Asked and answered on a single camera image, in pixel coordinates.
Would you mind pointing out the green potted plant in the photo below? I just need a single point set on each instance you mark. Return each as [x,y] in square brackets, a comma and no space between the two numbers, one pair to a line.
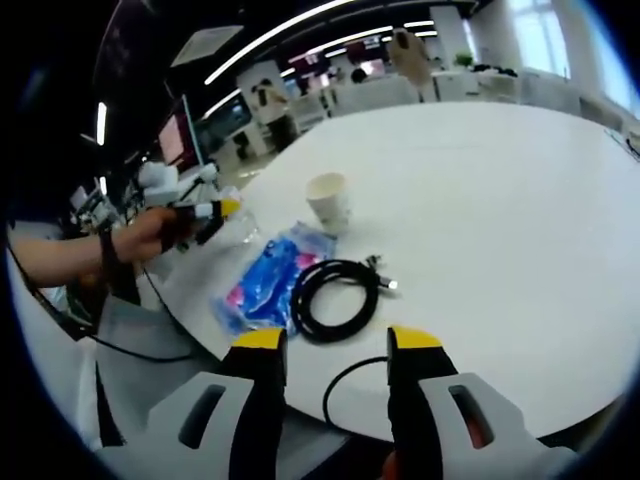
[463,59]

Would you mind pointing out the large bright window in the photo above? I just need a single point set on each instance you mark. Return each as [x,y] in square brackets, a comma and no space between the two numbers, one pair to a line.
[540,40]

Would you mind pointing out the clear plastic bag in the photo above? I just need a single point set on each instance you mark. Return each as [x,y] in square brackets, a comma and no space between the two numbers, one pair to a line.
[245,227]

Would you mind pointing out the small blue tissue packet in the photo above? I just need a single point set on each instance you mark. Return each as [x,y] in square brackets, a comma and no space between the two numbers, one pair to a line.
[315,237]

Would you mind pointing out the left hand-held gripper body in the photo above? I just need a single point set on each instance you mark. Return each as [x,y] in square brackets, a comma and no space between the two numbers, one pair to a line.
[157,182]

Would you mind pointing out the white round table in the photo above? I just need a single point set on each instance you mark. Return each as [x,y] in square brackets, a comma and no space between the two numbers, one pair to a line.
[475,225]

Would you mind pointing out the white office partition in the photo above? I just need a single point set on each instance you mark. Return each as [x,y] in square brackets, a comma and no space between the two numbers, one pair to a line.
[370,95]

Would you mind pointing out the large display screen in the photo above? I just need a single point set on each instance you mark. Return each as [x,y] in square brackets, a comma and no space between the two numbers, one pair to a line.
[171,140]

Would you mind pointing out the ceiling air vent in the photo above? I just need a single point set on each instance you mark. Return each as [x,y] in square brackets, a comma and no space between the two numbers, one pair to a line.
[207,45]

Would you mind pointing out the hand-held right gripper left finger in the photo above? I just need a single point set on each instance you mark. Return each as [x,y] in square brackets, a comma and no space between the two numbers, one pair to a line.
[255,400]

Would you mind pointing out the blue-lid wet wipes pack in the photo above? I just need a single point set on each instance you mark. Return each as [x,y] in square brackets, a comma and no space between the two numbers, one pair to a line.
[265,280]

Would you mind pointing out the person's left hand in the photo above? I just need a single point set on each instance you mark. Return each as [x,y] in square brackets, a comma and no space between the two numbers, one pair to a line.
[150,235]

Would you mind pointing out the grey mesh office chair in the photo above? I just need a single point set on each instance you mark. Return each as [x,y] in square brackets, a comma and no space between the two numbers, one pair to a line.
[145,340]

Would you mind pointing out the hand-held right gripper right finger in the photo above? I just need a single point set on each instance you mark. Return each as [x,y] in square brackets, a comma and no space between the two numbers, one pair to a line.
[417,400]

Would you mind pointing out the white paper cup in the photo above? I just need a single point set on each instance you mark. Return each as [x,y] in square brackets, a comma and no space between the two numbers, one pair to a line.
[330,200]

